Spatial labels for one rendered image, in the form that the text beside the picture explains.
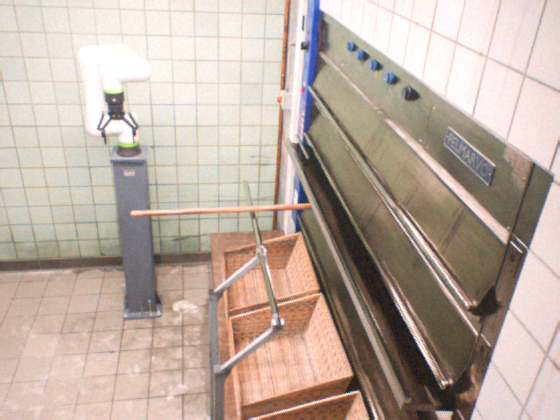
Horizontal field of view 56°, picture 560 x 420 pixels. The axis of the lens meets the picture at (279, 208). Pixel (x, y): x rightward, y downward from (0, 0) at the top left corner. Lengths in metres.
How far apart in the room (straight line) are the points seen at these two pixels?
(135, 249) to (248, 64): 1.45
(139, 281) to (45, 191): 0.99
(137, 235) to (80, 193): 0.76
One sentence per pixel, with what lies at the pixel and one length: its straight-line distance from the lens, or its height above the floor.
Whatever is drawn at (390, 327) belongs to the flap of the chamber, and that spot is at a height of 1.41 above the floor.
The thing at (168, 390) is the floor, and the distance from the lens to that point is 3.36.
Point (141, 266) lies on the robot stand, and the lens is 3.61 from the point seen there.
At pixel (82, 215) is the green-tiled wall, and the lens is 4.17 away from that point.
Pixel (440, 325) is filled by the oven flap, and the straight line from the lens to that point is 1.55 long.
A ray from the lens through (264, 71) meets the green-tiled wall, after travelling 3.71.
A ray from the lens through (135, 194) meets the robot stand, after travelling 3.33.
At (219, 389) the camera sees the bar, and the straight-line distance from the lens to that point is 2.19.
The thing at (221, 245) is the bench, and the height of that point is 0.58.
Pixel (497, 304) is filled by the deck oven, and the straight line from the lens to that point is 1.29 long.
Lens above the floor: 2.49
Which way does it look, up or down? 29 degrees down
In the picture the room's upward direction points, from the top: 4 degrees clockwise
